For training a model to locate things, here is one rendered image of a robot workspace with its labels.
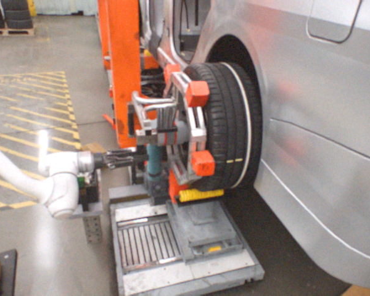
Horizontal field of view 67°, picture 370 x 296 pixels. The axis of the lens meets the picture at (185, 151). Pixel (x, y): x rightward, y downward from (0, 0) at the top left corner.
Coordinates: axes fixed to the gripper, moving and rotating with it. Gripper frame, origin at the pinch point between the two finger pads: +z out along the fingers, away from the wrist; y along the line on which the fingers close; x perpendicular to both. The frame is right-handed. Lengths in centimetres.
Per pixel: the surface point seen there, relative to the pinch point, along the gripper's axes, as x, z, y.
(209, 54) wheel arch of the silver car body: 33, 48, -46
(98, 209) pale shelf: -38.0, -21.8, -11.2
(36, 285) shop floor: -83, -60, -7
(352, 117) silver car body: 41, 46, 57
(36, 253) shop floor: -83, -63, -30
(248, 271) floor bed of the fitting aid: -75, 57, 20
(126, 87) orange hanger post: 11, 1, -60
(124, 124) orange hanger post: -12, -1, -59
